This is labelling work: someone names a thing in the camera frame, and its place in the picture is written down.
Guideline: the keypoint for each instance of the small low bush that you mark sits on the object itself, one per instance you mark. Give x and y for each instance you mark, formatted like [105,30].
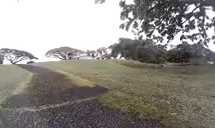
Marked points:
[30,62]

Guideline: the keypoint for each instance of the wide umbrella-shaped tree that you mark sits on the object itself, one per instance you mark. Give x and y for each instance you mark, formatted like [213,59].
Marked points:
[15,55]
[65,52]

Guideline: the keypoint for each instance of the dense clump of trees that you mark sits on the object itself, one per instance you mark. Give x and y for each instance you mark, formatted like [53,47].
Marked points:
[138,50]
[188,53]

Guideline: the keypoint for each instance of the overhanging leafy tree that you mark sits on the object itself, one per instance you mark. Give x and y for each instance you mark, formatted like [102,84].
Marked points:
[168,16]

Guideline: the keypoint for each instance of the dark asphalt path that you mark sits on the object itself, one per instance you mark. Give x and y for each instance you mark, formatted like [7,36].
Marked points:
[55,85]

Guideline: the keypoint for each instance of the small leafy trees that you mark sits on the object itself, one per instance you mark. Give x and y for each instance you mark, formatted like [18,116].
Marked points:
[100,53]

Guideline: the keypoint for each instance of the grass lawn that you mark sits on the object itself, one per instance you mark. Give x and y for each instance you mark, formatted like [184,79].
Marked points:
[155,90]
[6,76]

